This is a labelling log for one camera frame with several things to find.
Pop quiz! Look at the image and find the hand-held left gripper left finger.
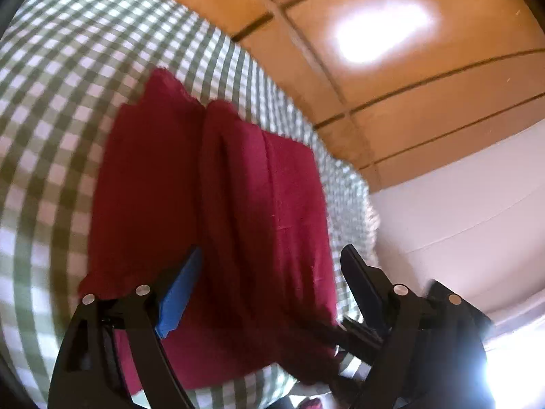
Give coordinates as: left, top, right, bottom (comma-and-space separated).
47, 245, 203, 409

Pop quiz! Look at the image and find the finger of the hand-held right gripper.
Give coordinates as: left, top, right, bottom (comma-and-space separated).
297, 315, 385, 352

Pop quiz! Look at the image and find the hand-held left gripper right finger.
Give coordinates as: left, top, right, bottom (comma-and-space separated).
340, 244, 491, 409

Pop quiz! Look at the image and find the red long-sleeved garment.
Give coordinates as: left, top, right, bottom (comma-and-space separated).
77, 67, 341, 386

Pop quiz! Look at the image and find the green checked blanket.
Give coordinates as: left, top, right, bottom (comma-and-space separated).
0, 0, 382, 409

